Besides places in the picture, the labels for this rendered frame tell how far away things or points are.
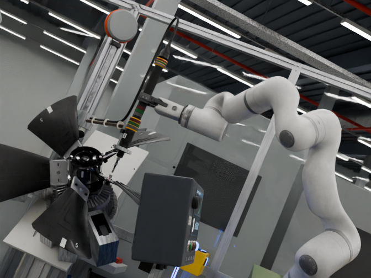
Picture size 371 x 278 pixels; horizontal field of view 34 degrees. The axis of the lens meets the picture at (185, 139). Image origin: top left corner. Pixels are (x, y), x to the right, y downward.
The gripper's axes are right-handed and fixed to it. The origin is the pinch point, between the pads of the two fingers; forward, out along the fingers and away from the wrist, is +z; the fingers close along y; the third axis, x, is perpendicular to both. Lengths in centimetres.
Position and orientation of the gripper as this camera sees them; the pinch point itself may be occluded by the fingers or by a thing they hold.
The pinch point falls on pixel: (145, 99)
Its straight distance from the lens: 220.8
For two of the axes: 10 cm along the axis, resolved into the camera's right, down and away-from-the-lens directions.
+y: 1.1, 1.7, 9.8
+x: 4.0, -9.1, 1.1
